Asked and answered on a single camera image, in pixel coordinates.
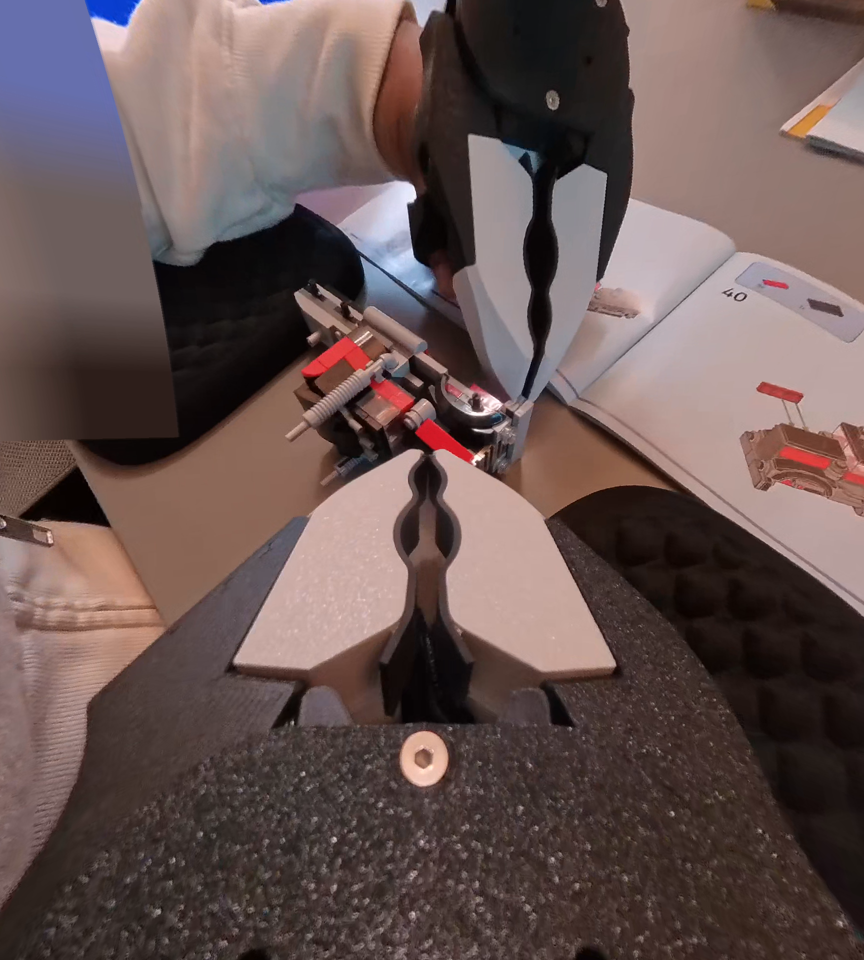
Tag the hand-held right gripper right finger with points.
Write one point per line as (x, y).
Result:
(522, 592)

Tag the black wrist rest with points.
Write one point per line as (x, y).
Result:
(739, 637)
(252, 322)

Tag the open instruction booklet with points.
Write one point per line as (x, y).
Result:
(702, 375)

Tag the black red lego truck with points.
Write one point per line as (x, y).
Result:
(379, 390)

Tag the small red lego piece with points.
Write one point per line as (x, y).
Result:
(443, 441)

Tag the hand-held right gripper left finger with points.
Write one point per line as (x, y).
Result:
(327, 592)

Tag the person's left forearm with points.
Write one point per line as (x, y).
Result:
(252, 112)

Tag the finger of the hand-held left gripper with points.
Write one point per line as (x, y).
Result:
(578, 247)
(492, 247)

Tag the person's left hand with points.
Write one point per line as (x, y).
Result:
(445, 279)

